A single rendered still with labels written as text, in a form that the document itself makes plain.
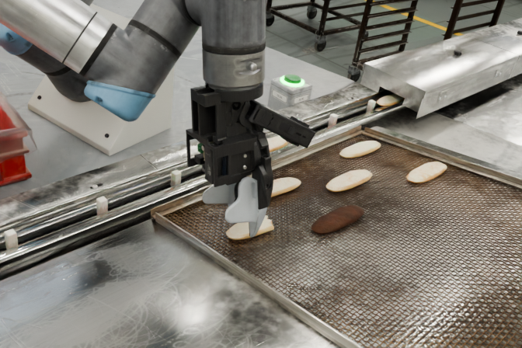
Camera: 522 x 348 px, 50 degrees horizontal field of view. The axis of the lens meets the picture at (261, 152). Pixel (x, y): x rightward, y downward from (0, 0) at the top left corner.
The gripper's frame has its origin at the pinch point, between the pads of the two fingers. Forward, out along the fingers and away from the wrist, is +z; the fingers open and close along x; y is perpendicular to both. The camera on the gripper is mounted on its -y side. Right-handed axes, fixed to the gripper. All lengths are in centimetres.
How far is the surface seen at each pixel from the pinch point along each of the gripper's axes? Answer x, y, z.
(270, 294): 13.5, 5.8, 1.3
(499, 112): -22, -95, 10
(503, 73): -30, -107, 3
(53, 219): -21.1, 20.8, 3.6
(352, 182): -1.6, -21.3, 1.0
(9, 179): -36.2, 23.6, 2.6
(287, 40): -271, -216, 53
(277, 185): -7.2, -10.5, 0.8
